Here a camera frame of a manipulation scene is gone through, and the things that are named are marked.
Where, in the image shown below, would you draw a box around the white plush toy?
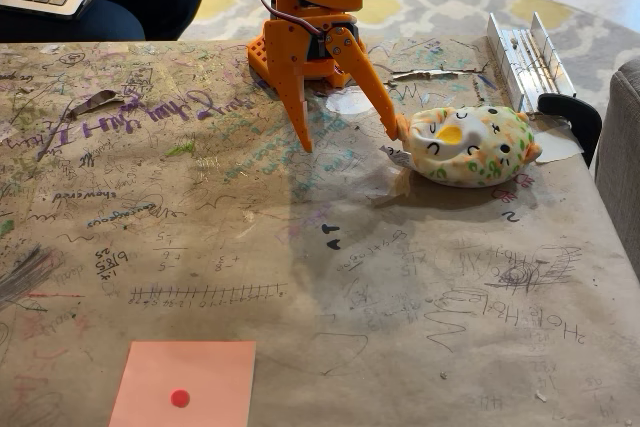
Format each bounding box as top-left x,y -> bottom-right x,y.
379,105 -> 544,190

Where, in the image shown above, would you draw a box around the orange robot base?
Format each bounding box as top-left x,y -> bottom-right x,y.
246,32 -> 362,89

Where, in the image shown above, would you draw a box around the grey yellow patterned rug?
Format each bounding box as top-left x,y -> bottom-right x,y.
178,0 -> 640,116

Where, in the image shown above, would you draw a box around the scribbled brown paper table cover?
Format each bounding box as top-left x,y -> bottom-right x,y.
0,35 -> 640,427

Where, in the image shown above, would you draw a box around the torn brown paper flap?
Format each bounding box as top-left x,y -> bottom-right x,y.
66,89 -> 119,121

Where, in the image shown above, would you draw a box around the grey sofa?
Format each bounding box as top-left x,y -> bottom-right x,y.
594,57 -> 640,281

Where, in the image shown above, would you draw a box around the pink paper sheet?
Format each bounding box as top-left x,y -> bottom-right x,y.
108,340 -> 258,427

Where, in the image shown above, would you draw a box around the grey arm servo cable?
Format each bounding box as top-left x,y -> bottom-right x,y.
255,0 -> 327,39

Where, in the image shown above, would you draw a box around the aluminium rail profile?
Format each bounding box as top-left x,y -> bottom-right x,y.
486,11 -> 578,116

